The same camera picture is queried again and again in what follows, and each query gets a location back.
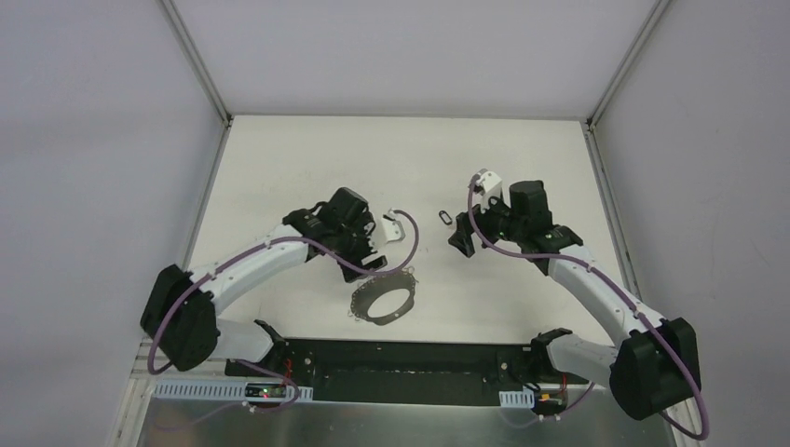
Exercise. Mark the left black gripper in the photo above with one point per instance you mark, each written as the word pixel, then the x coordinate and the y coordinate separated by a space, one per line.
pixel 360 248

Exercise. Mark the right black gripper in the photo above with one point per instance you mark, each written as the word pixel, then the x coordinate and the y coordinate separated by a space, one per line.
pixel 476 223

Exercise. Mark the key with black tag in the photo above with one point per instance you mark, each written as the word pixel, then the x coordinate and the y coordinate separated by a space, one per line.
pixel 446 218

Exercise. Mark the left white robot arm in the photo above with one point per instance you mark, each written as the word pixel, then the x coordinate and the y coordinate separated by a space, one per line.
pixel 183 309

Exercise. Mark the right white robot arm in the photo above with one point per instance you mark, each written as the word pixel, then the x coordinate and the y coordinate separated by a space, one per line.
pixel 652 362

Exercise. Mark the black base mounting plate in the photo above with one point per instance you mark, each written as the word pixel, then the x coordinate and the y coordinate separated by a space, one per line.
pixel 470 375

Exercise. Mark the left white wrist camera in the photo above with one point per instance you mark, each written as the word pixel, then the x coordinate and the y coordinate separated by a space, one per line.
pixel 387 229

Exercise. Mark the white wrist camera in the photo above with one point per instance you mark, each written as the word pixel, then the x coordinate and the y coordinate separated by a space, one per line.
pixel 387 229
pixel 487 186

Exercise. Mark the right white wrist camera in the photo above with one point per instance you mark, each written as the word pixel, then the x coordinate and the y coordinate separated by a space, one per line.
pixel 487 186

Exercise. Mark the right white cable duct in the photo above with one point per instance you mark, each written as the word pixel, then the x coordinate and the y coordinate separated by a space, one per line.
pixel 517 399

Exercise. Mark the white cable duct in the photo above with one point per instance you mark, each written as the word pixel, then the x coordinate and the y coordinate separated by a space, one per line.
pixel 267 391
pixel 517 399

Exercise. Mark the left white cable duct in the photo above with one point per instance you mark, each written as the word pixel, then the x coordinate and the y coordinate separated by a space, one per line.
pixel 267 391

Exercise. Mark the aluminium frame rail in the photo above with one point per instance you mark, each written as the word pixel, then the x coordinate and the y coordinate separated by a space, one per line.
pixel 145 356

